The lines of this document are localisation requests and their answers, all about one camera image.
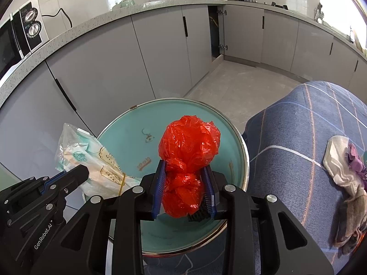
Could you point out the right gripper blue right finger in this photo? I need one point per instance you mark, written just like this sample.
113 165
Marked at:
209 192

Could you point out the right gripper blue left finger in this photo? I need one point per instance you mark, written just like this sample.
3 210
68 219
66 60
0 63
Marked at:
158 185

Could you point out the red plastic bag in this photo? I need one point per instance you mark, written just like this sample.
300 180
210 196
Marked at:
187 145

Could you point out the white printed plastic bag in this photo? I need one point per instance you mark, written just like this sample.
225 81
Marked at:
79 147

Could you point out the white tissue cloth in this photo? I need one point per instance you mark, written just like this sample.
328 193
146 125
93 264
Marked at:
335 162

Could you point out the purple snack wrapper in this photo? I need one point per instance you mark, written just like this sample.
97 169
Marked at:
354 162

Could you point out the teal trash bin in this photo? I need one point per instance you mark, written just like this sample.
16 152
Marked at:
133 140

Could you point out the blue plaid tablecloth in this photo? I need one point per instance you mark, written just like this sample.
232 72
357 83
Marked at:
286 143

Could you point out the grey lower cabinets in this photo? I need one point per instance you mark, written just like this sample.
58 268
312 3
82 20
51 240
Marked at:
93 72

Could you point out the black white microwave oven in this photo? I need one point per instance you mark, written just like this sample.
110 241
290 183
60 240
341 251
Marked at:
21 35

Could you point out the green ceramic teapot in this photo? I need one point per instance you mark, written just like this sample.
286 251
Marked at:
123 4

